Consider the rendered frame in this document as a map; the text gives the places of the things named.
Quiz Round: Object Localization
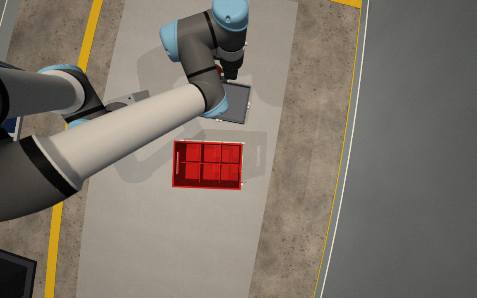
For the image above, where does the red plastic crate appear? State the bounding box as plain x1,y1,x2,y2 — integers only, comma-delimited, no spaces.
172,141,243,190

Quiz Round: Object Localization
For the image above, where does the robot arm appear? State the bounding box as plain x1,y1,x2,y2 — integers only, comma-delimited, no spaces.
0,0,249,222

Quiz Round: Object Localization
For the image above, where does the brown bottle with green label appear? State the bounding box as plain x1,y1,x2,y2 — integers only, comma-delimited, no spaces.
216,64,224,80

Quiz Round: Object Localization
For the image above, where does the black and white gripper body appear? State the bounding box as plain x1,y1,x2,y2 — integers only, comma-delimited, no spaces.
211,42,248,80

